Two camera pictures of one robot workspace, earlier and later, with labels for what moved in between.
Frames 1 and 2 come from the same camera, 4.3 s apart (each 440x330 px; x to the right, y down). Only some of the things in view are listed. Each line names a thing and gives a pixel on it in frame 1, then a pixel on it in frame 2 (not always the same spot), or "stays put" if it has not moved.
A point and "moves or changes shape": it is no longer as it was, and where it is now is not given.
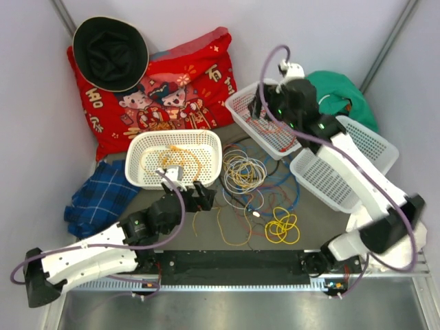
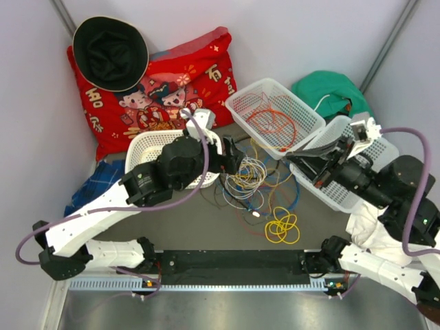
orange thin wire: (264, 128) moves or changes shape
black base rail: (231, 267) stays put
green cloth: (337, 95) stays put
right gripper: (272, 93) to (322, 170)
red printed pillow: (191, 87) stays put
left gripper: (204, 201) to (229, 163)
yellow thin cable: (283, 229) stays put
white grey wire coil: (243, 176) stays put
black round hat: (110, 53) stays put
